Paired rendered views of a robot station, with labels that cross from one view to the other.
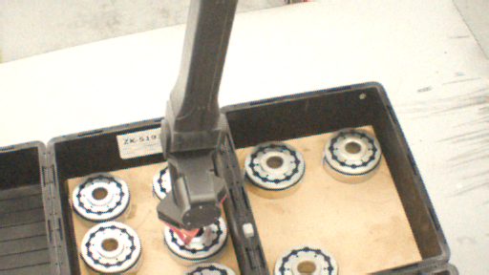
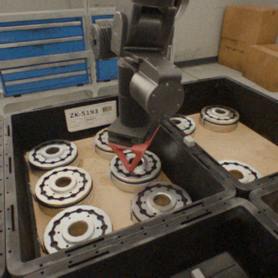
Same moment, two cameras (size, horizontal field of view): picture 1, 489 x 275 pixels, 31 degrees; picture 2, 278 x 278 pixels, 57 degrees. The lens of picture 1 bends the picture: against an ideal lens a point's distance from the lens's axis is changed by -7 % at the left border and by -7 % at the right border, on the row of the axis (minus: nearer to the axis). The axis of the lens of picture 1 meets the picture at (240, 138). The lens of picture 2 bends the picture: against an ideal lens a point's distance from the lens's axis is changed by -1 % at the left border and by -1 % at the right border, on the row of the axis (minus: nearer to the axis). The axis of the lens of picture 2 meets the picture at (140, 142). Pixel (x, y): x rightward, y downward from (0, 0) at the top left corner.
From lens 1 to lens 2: 104 cm
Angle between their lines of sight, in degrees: 18
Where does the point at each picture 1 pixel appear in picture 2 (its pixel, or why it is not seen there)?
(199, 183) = (161, 64)
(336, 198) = (221, 139)
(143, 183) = (86, 147)
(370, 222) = (252, 149)
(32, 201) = not seen: outside the picture
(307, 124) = (185, 106)
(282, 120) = not seen: hidden behind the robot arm
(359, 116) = (213, 101)
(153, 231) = (99, 173)
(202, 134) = (157, 18)
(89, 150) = (42, 123)
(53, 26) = not seen: hidden behind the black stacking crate
